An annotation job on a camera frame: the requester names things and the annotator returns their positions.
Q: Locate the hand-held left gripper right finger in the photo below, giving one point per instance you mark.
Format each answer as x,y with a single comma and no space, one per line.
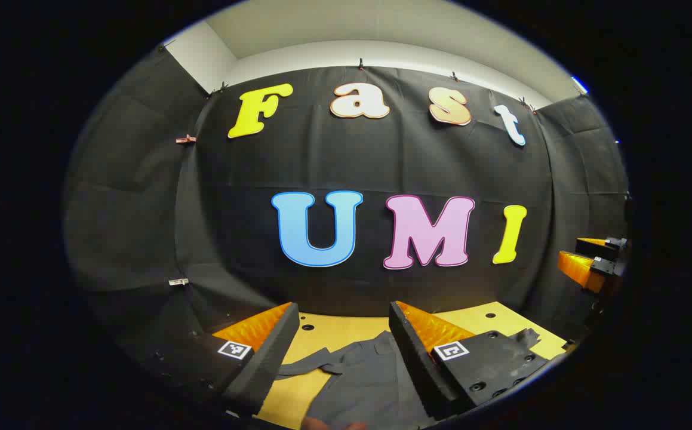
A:
411,358

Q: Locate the grey shirt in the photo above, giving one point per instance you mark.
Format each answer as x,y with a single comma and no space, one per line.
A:
363,382

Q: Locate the red cloth clip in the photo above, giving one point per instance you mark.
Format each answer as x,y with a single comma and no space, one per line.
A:
185,139

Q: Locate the black backdrop cloth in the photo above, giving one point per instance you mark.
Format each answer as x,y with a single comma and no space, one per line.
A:
298,161

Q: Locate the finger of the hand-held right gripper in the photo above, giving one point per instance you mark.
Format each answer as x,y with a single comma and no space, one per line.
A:
611,243
578,269

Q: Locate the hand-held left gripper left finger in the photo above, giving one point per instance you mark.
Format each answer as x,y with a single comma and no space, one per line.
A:
274,352

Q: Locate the white cloth clip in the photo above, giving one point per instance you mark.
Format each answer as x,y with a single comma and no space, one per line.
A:
178,281

